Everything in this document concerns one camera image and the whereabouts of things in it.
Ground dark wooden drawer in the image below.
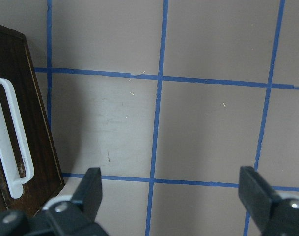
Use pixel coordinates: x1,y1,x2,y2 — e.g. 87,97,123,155
0,25,64,216

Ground white drawer handle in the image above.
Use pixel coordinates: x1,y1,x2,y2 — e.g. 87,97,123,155
0,70,35,199

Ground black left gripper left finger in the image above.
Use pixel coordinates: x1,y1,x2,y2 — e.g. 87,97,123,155
43,167,102,236

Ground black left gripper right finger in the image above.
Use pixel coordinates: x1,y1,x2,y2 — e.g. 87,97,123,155
238,166,299,236

